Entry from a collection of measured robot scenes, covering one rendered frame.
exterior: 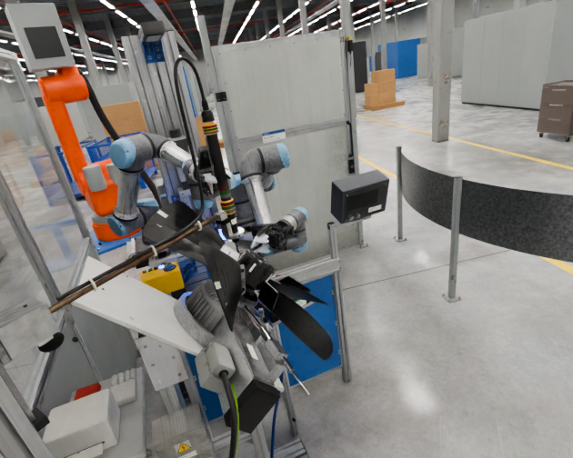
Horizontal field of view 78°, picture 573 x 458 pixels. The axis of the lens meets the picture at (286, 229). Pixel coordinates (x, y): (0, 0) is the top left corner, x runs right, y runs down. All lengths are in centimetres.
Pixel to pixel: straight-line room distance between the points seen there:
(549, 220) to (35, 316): 238
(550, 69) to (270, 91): 830
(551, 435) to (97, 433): 199
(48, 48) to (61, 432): 433
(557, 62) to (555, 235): 834
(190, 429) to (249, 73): 246
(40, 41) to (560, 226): 498
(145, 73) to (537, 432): 262
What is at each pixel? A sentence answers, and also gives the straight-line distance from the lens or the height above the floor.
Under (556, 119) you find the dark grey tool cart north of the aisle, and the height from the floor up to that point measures 35.
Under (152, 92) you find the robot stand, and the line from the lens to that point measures 206.
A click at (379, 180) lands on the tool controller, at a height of 123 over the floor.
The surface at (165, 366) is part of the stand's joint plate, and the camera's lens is 120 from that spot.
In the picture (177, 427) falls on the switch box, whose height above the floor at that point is 84.
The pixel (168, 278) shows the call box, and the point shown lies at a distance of 159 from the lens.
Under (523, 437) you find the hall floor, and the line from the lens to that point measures 230.
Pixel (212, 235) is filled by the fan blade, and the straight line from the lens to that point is 118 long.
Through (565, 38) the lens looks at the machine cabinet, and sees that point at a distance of 1070.
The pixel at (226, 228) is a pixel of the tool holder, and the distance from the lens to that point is 117.
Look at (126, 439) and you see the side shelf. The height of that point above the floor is 86.
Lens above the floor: 178
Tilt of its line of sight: 24 degrees down
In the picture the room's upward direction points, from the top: 9 degrees counter-clockwise
